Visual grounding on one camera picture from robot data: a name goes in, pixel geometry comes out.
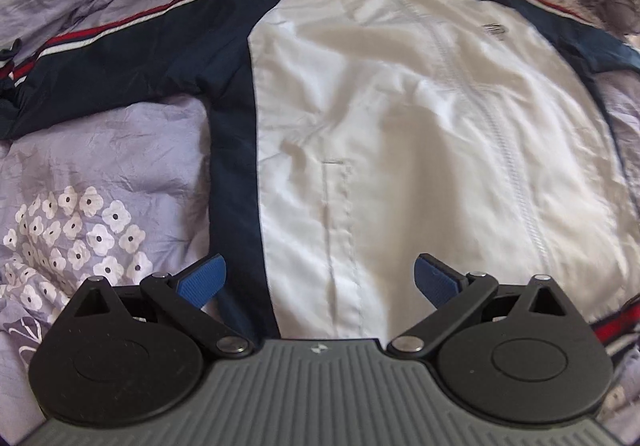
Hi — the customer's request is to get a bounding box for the white and navy zip jacket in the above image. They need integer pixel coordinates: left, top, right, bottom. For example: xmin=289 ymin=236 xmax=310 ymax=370
xmin=0 ymin=0 xmax=640 ymax=372

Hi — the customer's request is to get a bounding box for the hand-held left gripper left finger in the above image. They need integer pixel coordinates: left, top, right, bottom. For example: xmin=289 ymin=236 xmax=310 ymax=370
xmin=72 ymin=253 xmax=256 ymax=359

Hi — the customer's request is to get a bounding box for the purple floral duvet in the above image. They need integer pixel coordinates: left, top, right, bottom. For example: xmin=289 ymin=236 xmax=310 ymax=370
xmin=0 ymin=0 xmax=640 ymax=446

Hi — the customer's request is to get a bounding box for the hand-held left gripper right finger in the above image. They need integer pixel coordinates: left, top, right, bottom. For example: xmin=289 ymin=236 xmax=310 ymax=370
xmin=387 ymin=253 xmax=571 ymax=359

